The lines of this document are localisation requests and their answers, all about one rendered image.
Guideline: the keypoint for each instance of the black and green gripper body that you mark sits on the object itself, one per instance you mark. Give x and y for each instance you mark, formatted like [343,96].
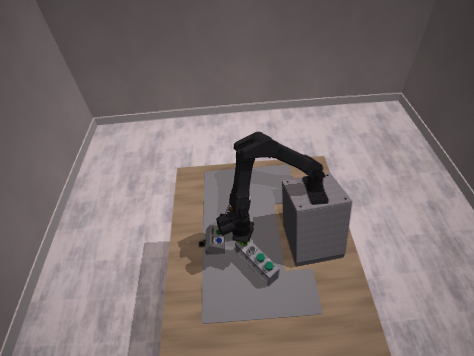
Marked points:
[245,234]

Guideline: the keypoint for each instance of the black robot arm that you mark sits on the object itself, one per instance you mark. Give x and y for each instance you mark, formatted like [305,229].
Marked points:
[247,149]

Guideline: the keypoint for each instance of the grey flat mat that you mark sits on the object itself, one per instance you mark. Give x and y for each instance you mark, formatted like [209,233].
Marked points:
[231,290]

